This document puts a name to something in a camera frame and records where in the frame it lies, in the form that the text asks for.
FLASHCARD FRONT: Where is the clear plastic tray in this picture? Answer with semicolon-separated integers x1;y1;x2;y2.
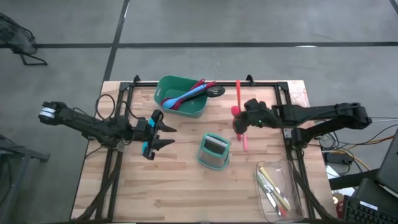
255;159;305;223

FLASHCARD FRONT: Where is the red spoon steel shaft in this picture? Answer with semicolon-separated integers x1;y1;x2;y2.
160;78;206;108

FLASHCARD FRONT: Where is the teal steel box grater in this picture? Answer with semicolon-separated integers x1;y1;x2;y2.
196;132;232;171

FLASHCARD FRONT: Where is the black aluminium table frame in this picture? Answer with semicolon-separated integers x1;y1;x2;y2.
73;73;336;223

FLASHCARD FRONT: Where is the grey metal table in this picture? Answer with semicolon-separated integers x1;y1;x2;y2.
0;136;51;224

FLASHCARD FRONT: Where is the all red slotted spoon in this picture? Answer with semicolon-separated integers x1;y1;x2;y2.
170;80;217;111

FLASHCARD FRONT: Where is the black keyboard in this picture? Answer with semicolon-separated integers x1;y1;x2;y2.
343;195;398;224

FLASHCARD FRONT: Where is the dark grey laptop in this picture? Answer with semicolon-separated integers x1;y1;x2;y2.
375;129;398;194

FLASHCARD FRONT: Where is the large blue silicone spoon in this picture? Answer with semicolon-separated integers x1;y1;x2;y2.
161;83;208;110

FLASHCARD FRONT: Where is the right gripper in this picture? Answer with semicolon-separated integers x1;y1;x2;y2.
233;98;281;135

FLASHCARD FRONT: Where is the black mesh floor fan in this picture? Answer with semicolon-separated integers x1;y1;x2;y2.
0;11;49;67

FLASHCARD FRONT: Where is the black case white label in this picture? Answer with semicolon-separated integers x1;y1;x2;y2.
353;177;398;215

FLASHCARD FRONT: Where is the cream handled knife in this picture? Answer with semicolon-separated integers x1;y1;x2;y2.
258;166;292;212

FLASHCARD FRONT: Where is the black power brick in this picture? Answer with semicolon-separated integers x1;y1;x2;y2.
325;151;353;166

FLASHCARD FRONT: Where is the teal plastic bin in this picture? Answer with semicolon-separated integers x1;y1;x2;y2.
153;75;209;119

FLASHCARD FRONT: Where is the clear plastic bag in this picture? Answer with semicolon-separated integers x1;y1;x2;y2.
289;81;311;107

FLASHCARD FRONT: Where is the small orange silicone spatula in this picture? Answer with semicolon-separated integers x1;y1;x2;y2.
235;79;243;108

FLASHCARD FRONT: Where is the black slotted spoon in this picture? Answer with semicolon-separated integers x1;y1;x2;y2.
183;85;226;105

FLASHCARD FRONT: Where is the yellow cable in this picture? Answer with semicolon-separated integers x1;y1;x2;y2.
340;134;398;171

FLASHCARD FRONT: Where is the green handled knife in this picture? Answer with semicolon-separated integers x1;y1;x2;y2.
256;172;280;216

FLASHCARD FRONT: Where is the red handled knife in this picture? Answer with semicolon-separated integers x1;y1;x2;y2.
273;198;289;218

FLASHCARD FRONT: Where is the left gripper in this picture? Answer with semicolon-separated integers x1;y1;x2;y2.
133;108;178;161

